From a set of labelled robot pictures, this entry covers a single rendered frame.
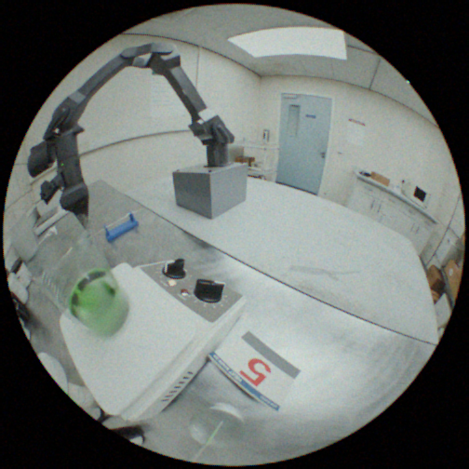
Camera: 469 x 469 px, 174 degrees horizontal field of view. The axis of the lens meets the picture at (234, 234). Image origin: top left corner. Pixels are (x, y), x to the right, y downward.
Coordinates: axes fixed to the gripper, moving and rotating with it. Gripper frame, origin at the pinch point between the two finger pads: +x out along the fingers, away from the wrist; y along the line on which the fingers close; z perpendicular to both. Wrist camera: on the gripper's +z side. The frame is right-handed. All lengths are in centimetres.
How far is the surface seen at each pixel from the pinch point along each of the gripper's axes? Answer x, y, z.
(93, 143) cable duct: -22, -110, -19
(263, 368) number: 8.5, 42.1, -5.7
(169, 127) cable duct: -23, -109, -98
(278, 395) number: 7.1, 45.0, -3.4
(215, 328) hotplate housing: 3.9, 35.9, -5.7
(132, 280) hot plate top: 1.4, 27.6, -2.9
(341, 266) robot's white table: 10, 48, -30
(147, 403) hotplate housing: 3.6, 36.8, 4.1
